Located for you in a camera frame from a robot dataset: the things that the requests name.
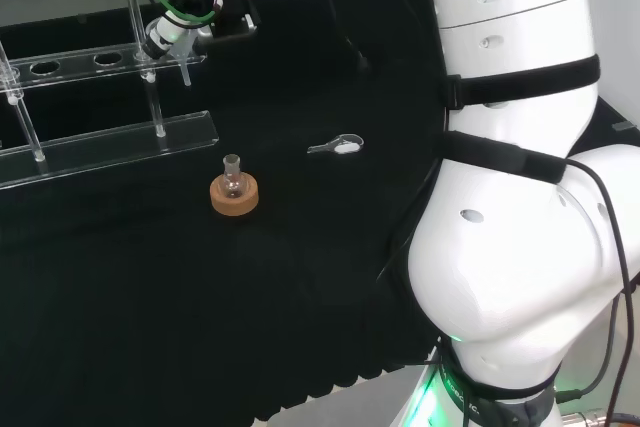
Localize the black cloth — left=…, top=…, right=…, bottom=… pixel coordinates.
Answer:
left=0, top=0, right=640, bottom=423

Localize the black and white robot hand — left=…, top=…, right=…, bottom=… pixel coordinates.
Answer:
left=141, top=0, right=211, bottom=63

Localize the clear plastic funnel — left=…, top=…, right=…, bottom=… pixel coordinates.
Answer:
left=172, top=31, right=204, bottom=88

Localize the black cable with plug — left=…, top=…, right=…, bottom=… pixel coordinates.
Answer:
left=307, top=0, right=374, bottom=73

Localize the cork ring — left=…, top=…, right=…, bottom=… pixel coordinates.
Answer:
left=209, top=172, right=261, bottom=218

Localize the glass weighing funnel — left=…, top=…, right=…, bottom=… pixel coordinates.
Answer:
left=306, top=132, right=365, bottom=157

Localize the clear funnel stand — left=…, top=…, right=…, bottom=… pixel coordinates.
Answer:
left=0, top=0, right=221, bottom=192

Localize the round-bottom glass flask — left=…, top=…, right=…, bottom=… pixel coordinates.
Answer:
left=221, top=153, right=247, bottom=200

